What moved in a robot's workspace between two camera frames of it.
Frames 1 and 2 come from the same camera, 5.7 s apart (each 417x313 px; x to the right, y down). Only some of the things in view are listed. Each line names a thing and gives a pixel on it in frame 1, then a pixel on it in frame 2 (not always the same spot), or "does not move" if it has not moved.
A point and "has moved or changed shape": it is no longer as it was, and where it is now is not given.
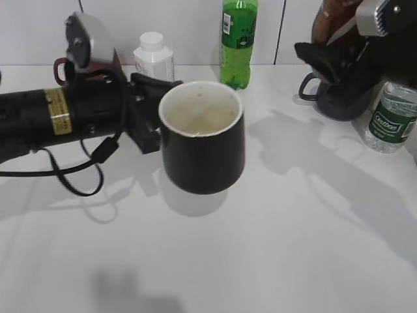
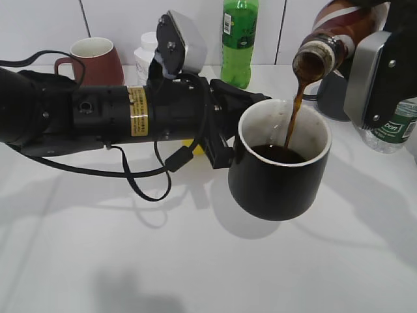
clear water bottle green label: [393, 118] does not move
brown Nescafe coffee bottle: [331, 15] has moved or changed shape
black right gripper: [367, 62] to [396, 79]
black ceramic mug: [202, 136] has moved or changed shape
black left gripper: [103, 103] to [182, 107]
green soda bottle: [238, 23] does not move
